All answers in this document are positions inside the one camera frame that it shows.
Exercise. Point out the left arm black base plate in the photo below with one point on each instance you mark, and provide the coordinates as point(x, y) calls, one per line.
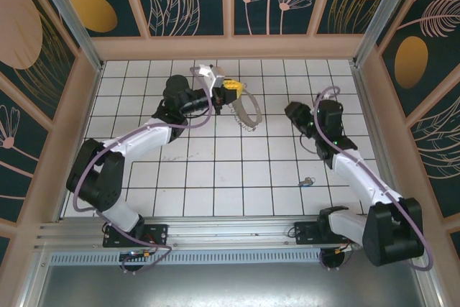
point(158, 235)

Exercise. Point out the brushed metal sheet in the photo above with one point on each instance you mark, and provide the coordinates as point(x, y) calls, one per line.
point(230, 285)

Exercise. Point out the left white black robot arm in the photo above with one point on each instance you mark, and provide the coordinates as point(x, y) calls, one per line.
point(143, 139)

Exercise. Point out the silver key with blue tag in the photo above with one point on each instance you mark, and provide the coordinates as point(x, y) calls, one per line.
point(306, 182)

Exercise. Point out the curved metal strip with keyrings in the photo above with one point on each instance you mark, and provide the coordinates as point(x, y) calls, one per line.
point(241, 115)

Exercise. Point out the aluminium side rail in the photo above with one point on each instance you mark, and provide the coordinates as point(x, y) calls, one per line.
point(370, 105)

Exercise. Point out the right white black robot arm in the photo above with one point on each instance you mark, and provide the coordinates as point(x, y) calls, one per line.
point(359, 181)

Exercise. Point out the aluminium mounting rail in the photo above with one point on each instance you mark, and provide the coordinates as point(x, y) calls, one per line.
point(230, 235)

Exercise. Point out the aluminium corner post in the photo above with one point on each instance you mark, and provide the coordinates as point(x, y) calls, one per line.
point(389, 8)
point(65, 8)

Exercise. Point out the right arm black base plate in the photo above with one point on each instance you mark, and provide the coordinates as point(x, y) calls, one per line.
point(305, 235)

